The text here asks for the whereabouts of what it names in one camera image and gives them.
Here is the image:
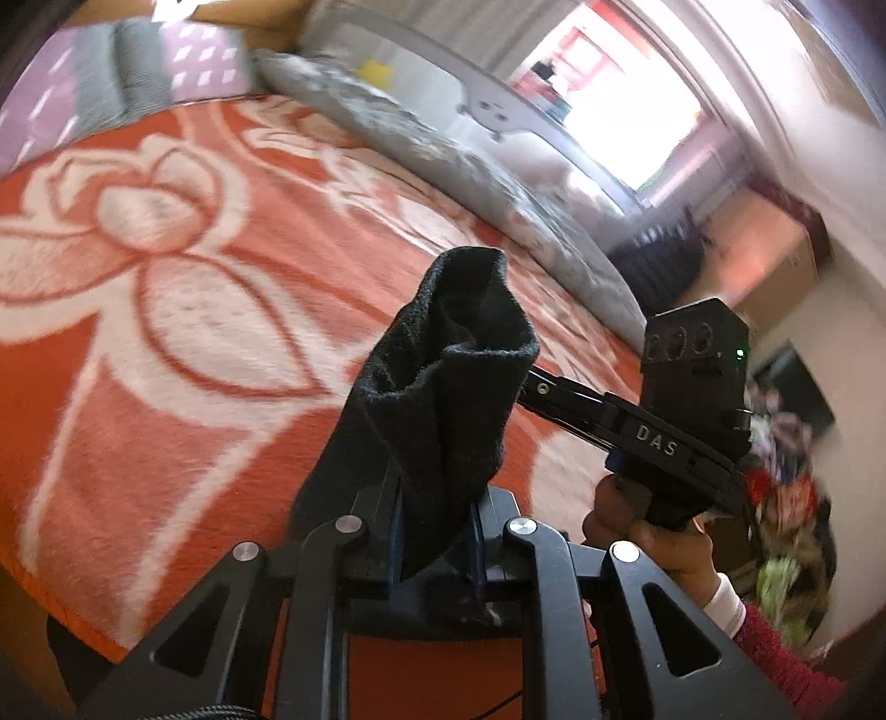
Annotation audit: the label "grey bed guard rail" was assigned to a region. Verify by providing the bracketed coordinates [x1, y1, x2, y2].
[305, 0, 641, 215]

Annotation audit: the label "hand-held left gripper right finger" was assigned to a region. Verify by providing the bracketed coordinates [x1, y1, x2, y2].
[471, 485, 797, 720]

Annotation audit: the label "black backpack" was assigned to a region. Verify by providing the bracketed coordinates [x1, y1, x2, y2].
[607, 208, 708, 306]

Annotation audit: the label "purple and grey patchwork pillow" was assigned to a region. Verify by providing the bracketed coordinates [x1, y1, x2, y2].
[0, 28, 129, 177]
[114, 19, 256, 108]

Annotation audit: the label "grey floral quilt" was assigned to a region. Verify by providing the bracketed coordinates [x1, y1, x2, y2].
[255, 50, 648, 347]

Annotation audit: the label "person's right hand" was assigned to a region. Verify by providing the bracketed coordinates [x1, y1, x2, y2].
[581, 477, 719, 584]

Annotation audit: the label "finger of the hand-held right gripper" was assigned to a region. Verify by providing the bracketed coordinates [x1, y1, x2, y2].
[516, 367, 624, 445]

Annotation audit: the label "wooden wardrobe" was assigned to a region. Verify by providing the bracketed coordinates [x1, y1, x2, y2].
[699, 186, 832, 335]

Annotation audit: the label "black television screen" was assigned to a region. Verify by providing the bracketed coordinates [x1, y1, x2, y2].
[753, 339, 836, 436]

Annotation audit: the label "person's right forearm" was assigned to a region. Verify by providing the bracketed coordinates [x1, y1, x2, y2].
[698, 573, 854, 720]

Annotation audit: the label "orange floral blanket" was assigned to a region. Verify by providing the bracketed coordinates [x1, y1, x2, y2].
[0, 93, 645, 720]

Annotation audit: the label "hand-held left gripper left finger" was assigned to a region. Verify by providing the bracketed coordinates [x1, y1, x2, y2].
[76, 477, 404, 720]

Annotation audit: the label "pile of clothes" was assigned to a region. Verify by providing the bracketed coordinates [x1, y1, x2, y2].
[744, 412, 835, 648]

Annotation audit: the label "black pants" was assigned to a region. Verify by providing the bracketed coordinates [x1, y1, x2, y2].
[291, 247, 542, 628]

